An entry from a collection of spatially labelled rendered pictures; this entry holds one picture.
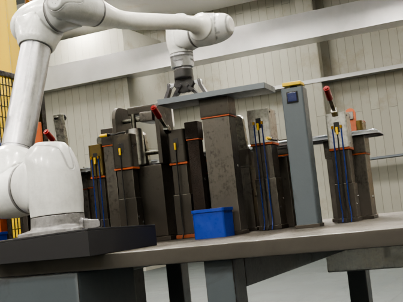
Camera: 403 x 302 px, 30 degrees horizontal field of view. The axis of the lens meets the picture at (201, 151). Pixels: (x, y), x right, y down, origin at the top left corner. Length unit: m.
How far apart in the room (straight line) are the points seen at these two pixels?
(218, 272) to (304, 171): 0.60
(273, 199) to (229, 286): 0.73
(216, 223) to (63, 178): 0.49
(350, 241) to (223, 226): 0.66
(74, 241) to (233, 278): 0.41
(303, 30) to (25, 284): 9.32
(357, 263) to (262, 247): 1.22
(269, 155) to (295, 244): 0.83
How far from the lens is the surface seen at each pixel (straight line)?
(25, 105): 2.43
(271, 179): 2.55
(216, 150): 2.43
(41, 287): 2.08
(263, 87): 2.37
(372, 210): 2.65
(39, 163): 2.17
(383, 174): 12.24
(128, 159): 2.60
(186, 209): 2.61
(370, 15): 10.93
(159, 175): 2.62
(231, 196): 2.41
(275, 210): 2.54
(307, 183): 2.35
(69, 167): 2.18
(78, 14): 2.47
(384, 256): 2.95
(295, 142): 2.37
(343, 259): 2.99
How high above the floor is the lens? 0.77
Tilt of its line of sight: 5 degrees up
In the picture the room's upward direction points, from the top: 6 degrees counter-clockwise
